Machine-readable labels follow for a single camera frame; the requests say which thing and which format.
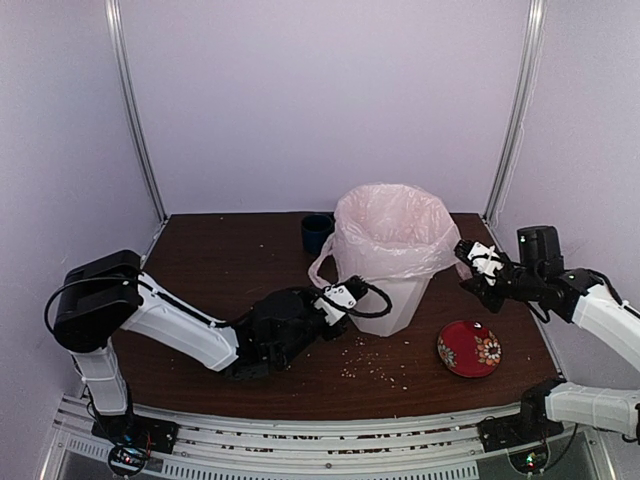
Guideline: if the translucent pink plastic bag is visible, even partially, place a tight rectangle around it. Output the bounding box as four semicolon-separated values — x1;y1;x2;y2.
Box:
308;183;471;287

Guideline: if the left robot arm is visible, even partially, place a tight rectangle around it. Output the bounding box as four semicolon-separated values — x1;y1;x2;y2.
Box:
43;250;366;465

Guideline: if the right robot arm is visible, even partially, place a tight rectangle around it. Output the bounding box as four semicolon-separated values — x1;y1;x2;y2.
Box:
454;225;639;451

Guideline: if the white faceted trash bin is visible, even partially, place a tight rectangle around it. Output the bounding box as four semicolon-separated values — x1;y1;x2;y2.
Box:
352;265;434;337

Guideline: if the red floral plate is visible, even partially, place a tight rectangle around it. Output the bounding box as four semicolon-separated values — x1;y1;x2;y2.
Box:
436;321;503;379

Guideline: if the dark blue enamel mug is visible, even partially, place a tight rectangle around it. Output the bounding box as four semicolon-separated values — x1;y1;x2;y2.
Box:
301;213;334;256

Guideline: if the right base circuit board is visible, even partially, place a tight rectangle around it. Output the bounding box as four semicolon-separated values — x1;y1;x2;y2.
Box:
509;445;550;475

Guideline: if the base circuit board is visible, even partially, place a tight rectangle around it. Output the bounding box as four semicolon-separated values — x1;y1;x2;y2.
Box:
509;445;550;475
107;445;149;476

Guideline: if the left base circuit board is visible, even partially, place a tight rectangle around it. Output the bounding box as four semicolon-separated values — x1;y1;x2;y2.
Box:
107;445;149;476

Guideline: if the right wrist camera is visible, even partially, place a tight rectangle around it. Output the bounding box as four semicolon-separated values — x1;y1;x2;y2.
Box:
454;240;507;286

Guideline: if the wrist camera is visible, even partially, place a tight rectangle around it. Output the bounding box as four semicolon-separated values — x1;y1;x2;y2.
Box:
313;277;368;327
454;240;507;286

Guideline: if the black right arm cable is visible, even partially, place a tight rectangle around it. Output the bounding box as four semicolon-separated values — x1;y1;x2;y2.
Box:
527;299;554;325

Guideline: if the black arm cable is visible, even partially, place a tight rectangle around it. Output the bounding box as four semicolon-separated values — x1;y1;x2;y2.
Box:
527;299;554;325
42;277;394;351

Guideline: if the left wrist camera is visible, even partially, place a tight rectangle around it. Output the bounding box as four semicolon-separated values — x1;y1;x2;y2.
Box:
313;277;368;327

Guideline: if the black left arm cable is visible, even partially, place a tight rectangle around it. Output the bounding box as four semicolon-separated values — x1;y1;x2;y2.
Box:
42;277;394;351

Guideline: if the aluminium front rail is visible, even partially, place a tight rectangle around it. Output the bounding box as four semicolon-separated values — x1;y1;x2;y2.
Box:
36;395;617;479

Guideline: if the aluminium corner post right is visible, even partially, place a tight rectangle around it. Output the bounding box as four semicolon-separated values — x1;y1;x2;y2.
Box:
484;0;547;227

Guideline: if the aluminium corner post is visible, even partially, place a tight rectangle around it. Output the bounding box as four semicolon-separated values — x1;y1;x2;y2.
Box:
104;0;169;223
484;0;547;227

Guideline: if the aluminium corner post left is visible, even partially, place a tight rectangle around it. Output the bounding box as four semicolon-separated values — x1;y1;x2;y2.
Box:
104;0;169;223

